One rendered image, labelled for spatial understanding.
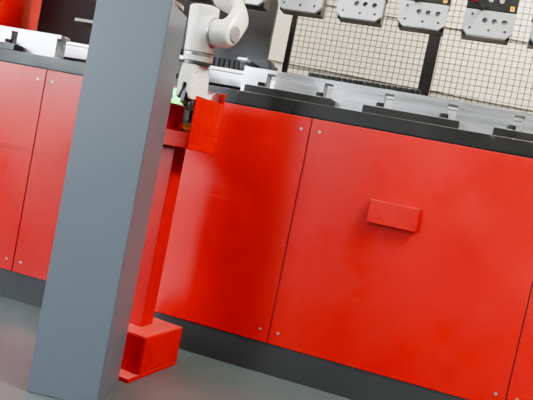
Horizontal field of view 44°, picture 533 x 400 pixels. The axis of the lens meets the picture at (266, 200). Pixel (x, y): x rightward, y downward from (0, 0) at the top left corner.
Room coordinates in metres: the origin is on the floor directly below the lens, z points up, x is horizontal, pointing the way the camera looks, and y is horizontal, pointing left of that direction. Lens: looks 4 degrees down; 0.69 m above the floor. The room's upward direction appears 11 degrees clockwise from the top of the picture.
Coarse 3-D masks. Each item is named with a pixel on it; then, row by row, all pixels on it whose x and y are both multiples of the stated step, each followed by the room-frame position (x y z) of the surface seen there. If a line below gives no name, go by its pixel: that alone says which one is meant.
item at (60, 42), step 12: (0, 36) 2.50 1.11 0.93; (12, 36) 2.50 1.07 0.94; (24, 36) 2.47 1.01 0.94; (36, 36) 2.46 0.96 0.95; (48, 36) 2.45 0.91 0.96; (60, 36) 2.43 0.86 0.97; (24, 48) 2.47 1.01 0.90; (36, 48) 2.46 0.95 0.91; (48, 48) 2.44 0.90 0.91; (60, 48) 2.47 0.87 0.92
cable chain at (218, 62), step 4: (216, 60) 2.70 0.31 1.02; (220, 60) 2.69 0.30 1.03; (224, 60) 2.69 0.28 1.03; (228, 60) 2.69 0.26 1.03; (232, 60) 2.68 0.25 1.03; (236, 60) 2.68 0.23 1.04; (212, 64) 2.70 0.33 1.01; (216, 64) 2.70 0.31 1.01; (220, 64) 2.69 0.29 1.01; (224, 64) 2.69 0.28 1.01; (228, 64) 2.69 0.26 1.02; (232, 64) 2.68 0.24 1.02; (236, 64) 2.68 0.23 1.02; (232, 68) 2.68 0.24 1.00; (236, 68) 2.68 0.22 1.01
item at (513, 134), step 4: (496, 128) 1.97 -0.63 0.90; (492, 132) 2.01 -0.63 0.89; (496, 132) 1.97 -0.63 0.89; (500, 132) 1.97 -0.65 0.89; (504, 132) 1.97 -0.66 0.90; (508, 132) 1.96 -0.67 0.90; (512, 132) 1.96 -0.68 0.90; (516, 132) 1.96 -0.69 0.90; (520, 132) 1.96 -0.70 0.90; (500, 136) 1.97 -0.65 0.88; (504, 136) 1.97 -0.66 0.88; (508, 136) 1.96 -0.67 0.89; (512, 136) 1.96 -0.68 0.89; (516, 136) 1.96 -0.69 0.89; (520, 136) 1.95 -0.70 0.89; (524, 136) 1.95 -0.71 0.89; (528, 136) 1.95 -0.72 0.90; (532, 136) 1.95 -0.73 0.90; (528, 140) 1.95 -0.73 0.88; (532, 140) 1.94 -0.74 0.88
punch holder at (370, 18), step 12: (348, 0) 2.15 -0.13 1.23; (360, 0) 2.14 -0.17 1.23; (372, 0) 2.13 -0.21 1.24; (384, 0) 2.12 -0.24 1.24; (348, 12) 2.15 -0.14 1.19; (360, 12) 2.14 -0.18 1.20; (372, 12) 2.13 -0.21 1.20; (384, 12) 2.18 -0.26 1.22; (360, 24) 2.21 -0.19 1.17; (372, 24) 2.18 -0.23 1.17
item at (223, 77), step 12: (72, 48) 2.72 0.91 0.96; (84, 48) 2.70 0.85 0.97; (84, 60) 2.71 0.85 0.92; (216, 72) 2.55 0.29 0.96; (228, 72) 2.54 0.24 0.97; (240, 72) 2.53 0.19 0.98; (216, 84) 2.56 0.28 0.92; (228, 84) 2.53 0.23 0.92; (240, 84) 2.52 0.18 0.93; (456, 108) 2.32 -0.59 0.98; (516, 120) 2.26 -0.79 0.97
